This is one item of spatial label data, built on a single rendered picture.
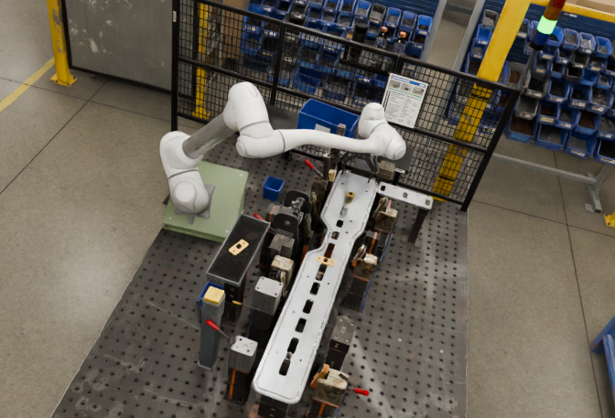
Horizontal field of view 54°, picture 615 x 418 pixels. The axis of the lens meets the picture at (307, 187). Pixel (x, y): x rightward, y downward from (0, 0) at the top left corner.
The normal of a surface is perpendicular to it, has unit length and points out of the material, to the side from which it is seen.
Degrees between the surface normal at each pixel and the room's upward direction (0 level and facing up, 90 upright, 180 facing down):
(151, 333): 0
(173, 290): 0
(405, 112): 90
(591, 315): 0
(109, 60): 92
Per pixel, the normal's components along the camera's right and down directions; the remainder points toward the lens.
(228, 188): 0.00, -0.13
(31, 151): 0.16, -0.74
